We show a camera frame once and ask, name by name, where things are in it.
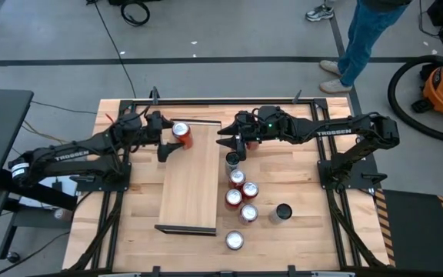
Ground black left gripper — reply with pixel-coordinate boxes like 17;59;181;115
144;110;185;163

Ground black mat with hazard stripes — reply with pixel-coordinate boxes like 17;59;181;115
375;188;443;275

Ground white paper sheet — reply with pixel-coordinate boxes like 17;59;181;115
18;175;80;211

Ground coiled black cable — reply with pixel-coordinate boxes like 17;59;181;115
119;0;152;27

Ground person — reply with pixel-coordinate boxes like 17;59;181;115
318;0;413;95
305;0;338;23

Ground long black floor cable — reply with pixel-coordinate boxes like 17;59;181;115
85;0;138;99

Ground silver diet soda can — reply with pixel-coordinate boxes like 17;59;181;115
225;229;245;252

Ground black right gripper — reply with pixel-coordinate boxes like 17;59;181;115
215;105;286;162

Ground wooden shelf with black legs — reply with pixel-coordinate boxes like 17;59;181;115
154;118;222;236

